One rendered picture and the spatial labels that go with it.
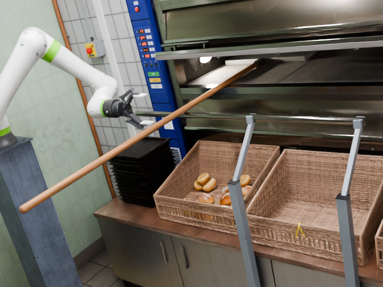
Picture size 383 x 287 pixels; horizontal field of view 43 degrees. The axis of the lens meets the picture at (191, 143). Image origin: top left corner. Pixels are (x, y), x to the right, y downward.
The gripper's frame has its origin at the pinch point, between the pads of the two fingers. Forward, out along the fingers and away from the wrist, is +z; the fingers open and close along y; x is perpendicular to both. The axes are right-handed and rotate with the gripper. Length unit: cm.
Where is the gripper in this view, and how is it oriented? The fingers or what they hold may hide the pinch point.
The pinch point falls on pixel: (147, 109)
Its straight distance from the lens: 226.1
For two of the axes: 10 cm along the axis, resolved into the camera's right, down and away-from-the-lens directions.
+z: 7.8, 0.6, -6.2
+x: -5.8, 4.1, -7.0
